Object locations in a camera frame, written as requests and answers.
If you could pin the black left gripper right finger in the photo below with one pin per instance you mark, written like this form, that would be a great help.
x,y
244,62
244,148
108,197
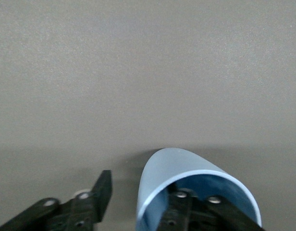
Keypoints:
x,y
181,211

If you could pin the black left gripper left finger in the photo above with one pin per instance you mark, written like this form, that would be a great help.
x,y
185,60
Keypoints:
x,y
100,197

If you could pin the light blue cup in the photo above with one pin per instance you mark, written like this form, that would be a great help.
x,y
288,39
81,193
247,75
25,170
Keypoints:
x,y
167,166

